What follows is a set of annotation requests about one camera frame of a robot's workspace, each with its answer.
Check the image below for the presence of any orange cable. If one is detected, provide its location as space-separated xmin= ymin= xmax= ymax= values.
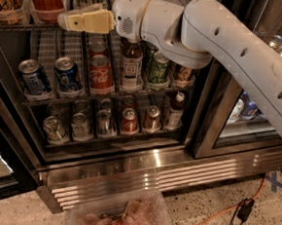
xmin=180 ymin=168 xmax=267 ymax=225

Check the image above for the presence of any black power adapter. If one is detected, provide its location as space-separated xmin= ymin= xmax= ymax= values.
xmin=237 ymin=199 xmax=254 ymax=222

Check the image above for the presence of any glass fridge door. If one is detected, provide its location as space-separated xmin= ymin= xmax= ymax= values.
xmin=194 ymin=0 xmax=282 ymax=158

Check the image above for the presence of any brown tea bottle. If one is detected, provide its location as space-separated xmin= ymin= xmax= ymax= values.
xmin=120 ymin=41 xmax=143 ymax=93

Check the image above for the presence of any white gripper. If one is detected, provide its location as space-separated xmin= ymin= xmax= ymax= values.
xmin=57 ymin=0 xmax=151 ymax=43

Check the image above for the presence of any red can bottom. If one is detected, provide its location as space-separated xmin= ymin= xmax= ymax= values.
xmin=121 ymin=108 xmax=138 ymax=133

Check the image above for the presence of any stainless steel fridge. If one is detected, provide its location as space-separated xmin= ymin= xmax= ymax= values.
xmin=0 ymin=0 xmax=282 ymax=213

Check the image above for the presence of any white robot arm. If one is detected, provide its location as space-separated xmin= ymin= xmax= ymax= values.
xmin=57 ymin=0 xmax=282 ymax=138

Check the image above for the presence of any clear plastic bin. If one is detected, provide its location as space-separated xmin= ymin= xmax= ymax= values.
xmin=67 ymin=189 xmax=171 ymax=225

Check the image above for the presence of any white green can bottom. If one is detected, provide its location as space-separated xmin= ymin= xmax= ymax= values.
xmin=43 ymin=116 xmax=69 ymax=145

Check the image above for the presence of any silver grey can bottom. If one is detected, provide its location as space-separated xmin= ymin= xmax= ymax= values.
xmin=96 ymin=109 xmax=115 ymax=137

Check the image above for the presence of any green can behind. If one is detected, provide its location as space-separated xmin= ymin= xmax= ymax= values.
xmin=143 ymin=43 xmax=158 ymax=66

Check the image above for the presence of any small tea bottle bottom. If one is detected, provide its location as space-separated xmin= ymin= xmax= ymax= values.
xmin=164 ymin=92 xmax=185 ymax=130

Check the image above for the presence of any red cola can front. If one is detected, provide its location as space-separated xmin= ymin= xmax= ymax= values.
xmin=88 ymin=55 xmax=115 ymax=95

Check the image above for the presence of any blue pepsi can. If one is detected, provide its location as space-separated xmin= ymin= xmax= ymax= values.
xmin=240 ymin=92 xmax=259 ymax=120

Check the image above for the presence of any green can front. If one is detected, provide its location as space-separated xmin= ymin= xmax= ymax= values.
xmin=147 ymin=52 xmax=170 ymax=87

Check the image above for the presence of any brown orange can front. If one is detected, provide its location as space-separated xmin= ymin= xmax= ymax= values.
xmin=173 ymin=64 xmax=195 ymax=88

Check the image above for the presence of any red cola can behind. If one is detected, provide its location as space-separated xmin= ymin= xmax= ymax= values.
xmin=88 ymin=42 xmax=108 ymax=57

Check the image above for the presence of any blue silver can left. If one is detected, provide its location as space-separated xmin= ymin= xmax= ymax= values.
xmin=18 ymin=58 xmax=53 ymax=101

